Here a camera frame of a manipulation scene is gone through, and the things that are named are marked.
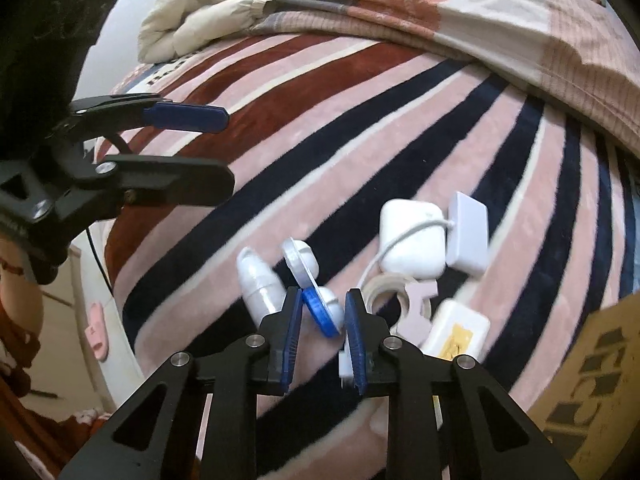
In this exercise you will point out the striped pink bed blanket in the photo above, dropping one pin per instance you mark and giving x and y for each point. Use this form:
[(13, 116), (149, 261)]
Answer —
[(323, 132)]

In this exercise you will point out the white soap bar package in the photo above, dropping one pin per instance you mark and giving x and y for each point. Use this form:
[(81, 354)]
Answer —
[(456, 329)]

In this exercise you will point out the white earbuds case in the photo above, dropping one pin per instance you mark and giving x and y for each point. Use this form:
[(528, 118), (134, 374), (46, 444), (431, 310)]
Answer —
[(422, 254)]

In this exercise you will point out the white power adapter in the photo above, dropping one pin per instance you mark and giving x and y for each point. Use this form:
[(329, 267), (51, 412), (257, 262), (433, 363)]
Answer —
[(467, 239)]

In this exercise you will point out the cream folded blanket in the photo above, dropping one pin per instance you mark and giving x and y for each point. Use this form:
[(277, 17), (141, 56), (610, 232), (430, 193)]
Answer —
[(175, 28)]

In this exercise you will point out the white blue contact lens case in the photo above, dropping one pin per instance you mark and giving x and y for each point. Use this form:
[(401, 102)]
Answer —
[(322, 304)]

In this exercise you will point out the person's left hand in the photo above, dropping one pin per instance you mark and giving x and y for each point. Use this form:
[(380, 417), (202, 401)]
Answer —
[(21, 299)]

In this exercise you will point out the open cardboard box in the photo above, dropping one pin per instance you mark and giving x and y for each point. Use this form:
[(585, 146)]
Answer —
[(590, 410)]

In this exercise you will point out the pink slipper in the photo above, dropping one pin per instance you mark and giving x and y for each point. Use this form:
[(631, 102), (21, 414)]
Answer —
[(96, 332)]

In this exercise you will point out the striped folded duvet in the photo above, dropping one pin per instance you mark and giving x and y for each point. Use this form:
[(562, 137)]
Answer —
[(573, 51)]

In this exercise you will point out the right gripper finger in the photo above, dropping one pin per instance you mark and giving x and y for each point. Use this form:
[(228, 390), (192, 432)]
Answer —
[(151, 181), (105, 114)]

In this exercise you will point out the white eye drop bottle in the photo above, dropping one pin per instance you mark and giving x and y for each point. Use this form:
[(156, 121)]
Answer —
[(262, 290)]

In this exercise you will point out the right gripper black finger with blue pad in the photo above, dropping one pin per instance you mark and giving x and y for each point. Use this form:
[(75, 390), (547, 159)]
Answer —
[(197, 414), (444, 417)]

